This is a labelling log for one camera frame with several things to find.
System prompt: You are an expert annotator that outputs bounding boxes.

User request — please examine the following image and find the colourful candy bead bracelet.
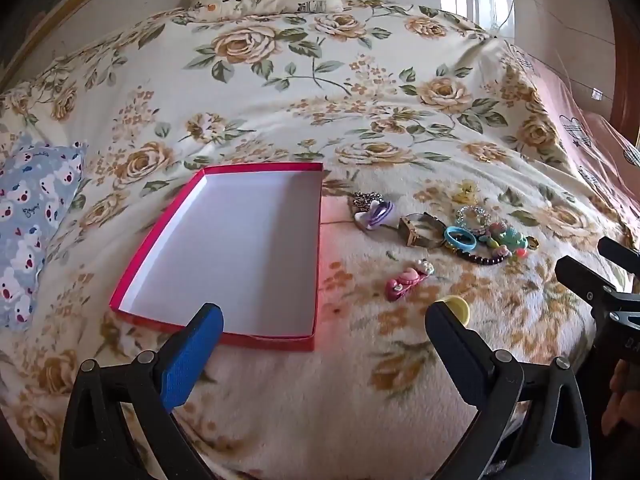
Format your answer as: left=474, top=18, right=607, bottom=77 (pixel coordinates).
left=474, top=221, right=531, bottom=261

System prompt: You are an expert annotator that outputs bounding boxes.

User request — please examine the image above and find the dark bead bracelet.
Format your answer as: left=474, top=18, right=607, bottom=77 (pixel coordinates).
left=451, top=246, right=512, bottom=267

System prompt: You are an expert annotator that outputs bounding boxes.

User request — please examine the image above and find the pink heart hair clip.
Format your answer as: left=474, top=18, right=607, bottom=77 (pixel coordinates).
left=385, top=259, right=435, bottom=302

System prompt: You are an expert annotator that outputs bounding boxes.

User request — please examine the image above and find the blue silicone ring bracelet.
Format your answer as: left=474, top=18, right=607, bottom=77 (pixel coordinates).
left=444, top=225, right=478, bottom=254

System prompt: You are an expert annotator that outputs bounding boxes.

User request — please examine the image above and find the gold square wrist watch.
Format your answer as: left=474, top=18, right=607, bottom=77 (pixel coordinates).
left=398, top=212, right=446, bottom=249

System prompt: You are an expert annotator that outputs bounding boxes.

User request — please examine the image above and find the pastel crystal bead bracelet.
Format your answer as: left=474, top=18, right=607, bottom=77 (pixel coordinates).
left=453, top=204, right=494, bottom=233

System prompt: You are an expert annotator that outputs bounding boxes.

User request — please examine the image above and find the purple hair clip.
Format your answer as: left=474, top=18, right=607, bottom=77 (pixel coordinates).
left=354, top=200, right=395, bottom=231

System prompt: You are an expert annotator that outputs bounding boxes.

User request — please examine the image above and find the silver bead chain bracelet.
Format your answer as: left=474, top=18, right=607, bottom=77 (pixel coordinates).
left=351, top=190, right=388, bottom=213

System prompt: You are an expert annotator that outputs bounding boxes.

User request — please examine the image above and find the person's right hand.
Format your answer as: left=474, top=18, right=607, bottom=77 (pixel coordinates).
left=601, top=360, right=640, bottom=436

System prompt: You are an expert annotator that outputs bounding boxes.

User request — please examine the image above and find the pink bedsheet with drawings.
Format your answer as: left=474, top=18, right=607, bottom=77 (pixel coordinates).
left=510, top=46, right=639, bottom=248

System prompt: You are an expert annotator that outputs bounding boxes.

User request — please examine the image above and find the red shallow cardboard box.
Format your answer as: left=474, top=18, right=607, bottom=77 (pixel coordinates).
left=110, top=162, right=323, bottom=352

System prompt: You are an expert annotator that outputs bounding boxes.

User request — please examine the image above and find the floral cream bed blanket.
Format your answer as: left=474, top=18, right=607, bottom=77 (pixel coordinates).
left=1, top=0, right=639, bottom=479

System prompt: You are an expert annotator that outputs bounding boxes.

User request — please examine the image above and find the blue bear print pillow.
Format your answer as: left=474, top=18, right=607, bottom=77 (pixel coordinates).
left=1, top=134, right=86, bottom=330

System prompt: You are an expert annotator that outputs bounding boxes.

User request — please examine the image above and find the yellow ring bracelet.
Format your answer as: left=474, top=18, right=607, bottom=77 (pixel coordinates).
left=432, top=294, right=472, bottom=326

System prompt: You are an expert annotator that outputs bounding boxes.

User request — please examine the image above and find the brown wooden door frame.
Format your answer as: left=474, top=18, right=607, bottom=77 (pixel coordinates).
left=608, top=0, right=639, bottom=144

